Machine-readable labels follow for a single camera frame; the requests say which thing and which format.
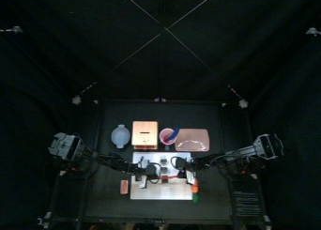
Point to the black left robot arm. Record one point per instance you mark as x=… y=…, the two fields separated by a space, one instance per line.
x=108 y=159

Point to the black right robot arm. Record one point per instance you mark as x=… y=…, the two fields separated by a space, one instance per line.
x=243 y=151

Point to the dark toy sushi roll piece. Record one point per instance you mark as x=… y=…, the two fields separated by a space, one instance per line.
x=164 y=161
x=164 y=170

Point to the salmon orange toy sushi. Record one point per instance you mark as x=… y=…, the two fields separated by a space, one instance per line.
x=124 y=187

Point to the white cutting board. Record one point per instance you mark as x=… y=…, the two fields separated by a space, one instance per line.
x=161 y=192

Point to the pink translucent plate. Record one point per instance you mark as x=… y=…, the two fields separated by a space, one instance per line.
x=192 y=140

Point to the red toy food piece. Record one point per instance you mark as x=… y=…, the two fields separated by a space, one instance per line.
x=165 y=178

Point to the orange toy carrot green top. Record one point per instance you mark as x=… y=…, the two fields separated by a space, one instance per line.
x=196 y=191

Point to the pink plastic cup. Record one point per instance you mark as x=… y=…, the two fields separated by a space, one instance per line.
x=166 y=137

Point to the blue toy utensil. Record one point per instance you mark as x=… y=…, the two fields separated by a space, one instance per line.
x=176 y=133

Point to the wooden box with slot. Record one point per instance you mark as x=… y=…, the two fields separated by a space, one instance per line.
x=145 y=134

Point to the black printed label sheet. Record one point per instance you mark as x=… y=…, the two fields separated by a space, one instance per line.
x=247 y=204

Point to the metal frame clamp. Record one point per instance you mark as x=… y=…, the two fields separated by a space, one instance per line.
x=160 y=99
x=75 y=99
x=15 y=29
x=312 y=31
x=244 y=103

